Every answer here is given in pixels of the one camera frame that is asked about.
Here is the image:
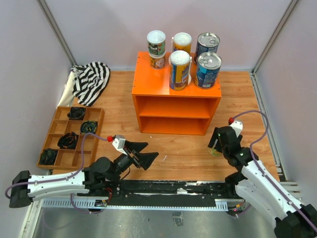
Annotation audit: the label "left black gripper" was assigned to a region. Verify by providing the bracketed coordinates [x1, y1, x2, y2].
[109, 140, 159, 181]

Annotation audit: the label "white lid yellow jar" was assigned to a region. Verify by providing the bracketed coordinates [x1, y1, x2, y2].
[208, 147, 222, 157]

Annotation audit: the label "blue soup can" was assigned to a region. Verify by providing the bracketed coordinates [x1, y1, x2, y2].
[195, 52, 222, 89]

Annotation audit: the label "tall colourful can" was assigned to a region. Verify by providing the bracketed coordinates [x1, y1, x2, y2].
[169, 50, 192, 91]

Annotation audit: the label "orange noodle cup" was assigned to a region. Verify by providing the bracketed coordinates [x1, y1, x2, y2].
[149, 53, 165, 69]

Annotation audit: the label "dark blue food can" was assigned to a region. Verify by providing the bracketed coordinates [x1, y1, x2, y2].
[194, 32, 220, 64]

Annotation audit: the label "tall yellow purple can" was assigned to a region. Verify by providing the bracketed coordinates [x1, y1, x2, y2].
[171, 32, 192, 54]

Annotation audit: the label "green white noodle cup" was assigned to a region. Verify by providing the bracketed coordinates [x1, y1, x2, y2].
[147, 30, 166, 57]

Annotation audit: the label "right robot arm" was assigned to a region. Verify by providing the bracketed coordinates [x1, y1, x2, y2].
[208, 121, 317, 238]

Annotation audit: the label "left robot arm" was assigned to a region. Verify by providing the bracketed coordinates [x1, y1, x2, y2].
[5, 135, 159, 208]

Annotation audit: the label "orange wooden shelf cabinet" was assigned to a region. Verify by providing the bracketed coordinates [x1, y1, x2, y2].
[132, 52, 221, 135]

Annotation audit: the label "wooden compartment tray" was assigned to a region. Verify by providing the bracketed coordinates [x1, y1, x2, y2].
[38, 107, 105, 171]

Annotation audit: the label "black white striped cloth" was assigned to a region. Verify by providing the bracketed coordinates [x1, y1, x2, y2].
[71, 61, 110, 107]

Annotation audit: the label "white cloth under stripes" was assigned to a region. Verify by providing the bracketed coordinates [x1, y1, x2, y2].
[57, 71, 75, 107]

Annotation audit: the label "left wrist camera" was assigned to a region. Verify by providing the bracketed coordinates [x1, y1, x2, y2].
[112, 135, 127, 155]

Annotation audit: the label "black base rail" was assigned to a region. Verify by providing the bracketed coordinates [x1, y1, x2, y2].
[93, 180, 248, 211]

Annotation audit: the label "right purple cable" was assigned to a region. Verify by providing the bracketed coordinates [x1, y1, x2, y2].
[228, 110, 317, 224]

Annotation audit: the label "purple cable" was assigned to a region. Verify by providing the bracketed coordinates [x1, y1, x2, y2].
[228, 110, 317, 224]
[4, 132, 114, 215]

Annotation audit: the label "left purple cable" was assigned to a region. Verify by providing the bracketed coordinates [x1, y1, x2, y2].
[4, 132, 114, 215]

